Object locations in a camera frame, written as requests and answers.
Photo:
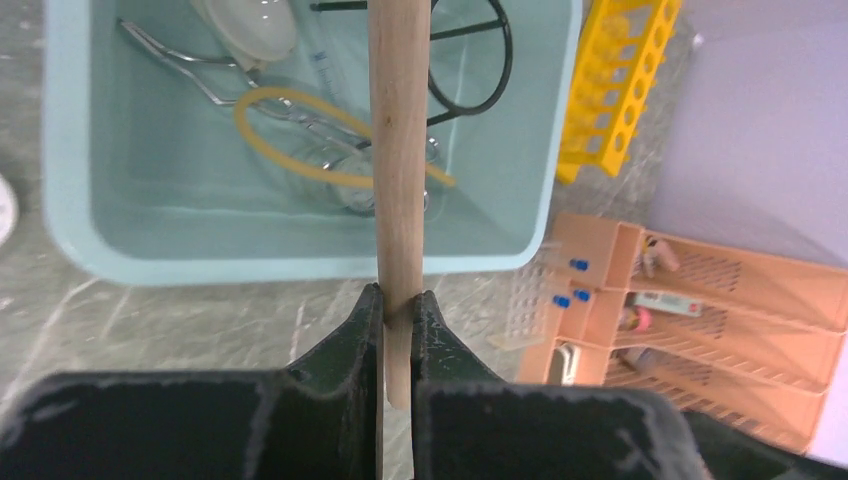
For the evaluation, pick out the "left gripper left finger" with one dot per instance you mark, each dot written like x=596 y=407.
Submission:
x=317 y=418

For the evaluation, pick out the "white plastic bin lid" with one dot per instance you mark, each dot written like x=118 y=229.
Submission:
x=9 y=210

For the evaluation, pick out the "clear acrylic tube rack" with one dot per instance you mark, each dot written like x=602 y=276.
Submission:
x=529 y=287

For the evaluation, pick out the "graduated cylinder blue base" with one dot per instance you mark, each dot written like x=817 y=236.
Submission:
x=336 y=45

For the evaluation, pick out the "white stapler in organizer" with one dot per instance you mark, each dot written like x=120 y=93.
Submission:
x=564 y=364

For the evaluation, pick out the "wooden dowel rod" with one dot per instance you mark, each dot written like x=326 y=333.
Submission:
x=398 y=71

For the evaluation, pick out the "blue capped test tube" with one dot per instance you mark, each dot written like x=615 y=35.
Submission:
x=579 y=264
x=582 y=295
x=561 y=301

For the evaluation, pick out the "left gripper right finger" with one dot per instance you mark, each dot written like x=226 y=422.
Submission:
x=468 y=423

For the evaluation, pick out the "white round watch glass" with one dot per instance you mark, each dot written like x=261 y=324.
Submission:
x=256 y=33

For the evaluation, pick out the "yellow test tube rack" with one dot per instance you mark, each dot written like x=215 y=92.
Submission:
x=621 y=47

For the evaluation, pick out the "orange mesh file organizer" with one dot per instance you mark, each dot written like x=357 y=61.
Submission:
x=748 y=338

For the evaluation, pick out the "black wire ring stand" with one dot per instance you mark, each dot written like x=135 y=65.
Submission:
x=470 y=63

